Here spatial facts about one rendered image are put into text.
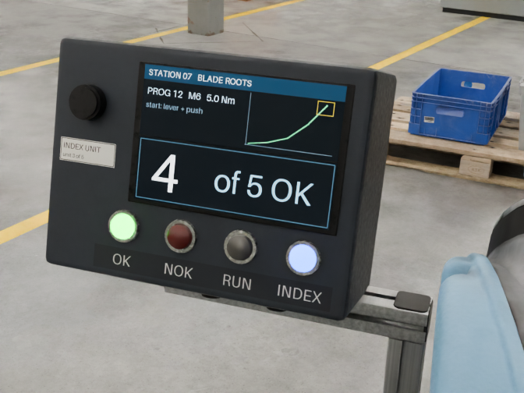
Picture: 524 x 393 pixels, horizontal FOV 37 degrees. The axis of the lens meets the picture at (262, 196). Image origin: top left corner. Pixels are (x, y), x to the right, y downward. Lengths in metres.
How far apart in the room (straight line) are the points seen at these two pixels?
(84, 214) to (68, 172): 0.04
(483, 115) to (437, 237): 0.88
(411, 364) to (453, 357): 0.43
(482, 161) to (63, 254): 3.33
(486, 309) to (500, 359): 0.02
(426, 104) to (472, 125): 0.25
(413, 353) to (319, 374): 1.71
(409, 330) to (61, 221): 0.30
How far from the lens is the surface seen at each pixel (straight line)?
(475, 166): 3.91
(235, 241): 0.59
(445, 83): 4.55
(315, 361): 2.44
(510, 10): 8.45
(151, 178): 0.62
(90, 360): 2.46
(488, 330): 0.26
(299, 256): 0.58
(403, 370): 0.70
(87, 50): 0.65
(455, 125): 3.98
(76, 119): 0.65
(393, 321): 0.67
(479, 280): 0.28
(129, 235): 0.63
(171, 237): 0.61
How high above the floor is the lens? 1.39
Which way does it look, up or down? 23 degrees down
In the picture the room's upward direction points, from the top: 2 degrees clockwise
